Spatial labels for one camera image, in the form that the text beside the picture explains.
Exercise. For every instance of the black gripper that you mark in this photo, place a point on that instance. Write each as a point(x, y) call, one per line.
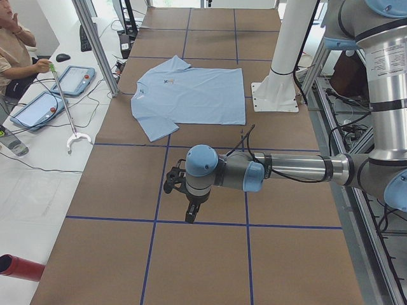
point(194, 200)

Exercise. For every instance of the light blue t-shirt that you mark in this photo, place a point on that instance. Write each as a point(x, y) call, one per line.
point(175, 93)

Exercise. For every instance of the metal reacher grabber tool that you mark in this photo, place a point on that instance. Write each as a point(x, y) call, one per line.
point(76, 135)

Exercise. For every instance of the far blue teach pendant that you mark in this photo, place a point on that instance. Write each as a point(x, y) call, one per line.
point(75, 79)

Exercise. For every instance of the blue teach pendant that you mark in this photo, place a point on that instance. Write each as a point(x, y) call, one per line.
point(39, 112)
point(75, 79)

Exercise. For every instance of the near blue teach pendant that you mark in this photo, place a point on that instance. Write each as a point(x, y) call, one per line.
point(39, 112)

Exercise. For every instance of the black power adapter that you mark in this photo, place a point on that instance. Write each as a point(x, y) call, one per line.
point(125, 45)

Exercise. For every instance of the red cylinder bottle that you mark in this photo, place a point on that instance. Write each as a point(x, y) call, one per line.
point(20, 268)

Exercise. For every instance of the clear water bottle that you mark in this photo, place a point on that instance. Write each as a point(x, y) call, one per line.
point(16, 146)

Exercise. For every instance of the black keyboard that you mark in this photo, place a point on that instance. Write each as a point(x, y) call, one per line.
point(84, 42)

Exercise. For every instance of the black computer mouse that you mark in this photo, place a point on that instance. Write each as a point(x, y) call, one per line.
point(62, 57)

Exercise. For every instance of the seated person beige shirt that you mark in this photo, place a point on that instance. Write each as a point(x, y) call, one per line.
point(18, 68)

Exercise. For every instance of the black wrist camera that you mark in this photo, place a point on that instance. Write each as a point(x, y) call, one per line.
point(175, 179)

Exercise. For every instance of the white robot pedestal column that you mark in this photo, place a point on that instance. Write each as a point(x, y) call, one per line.
point(277, 93)

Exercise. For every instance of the aluminium frame post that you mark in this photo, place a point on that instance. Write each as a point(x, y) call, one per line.
point(85, 19)

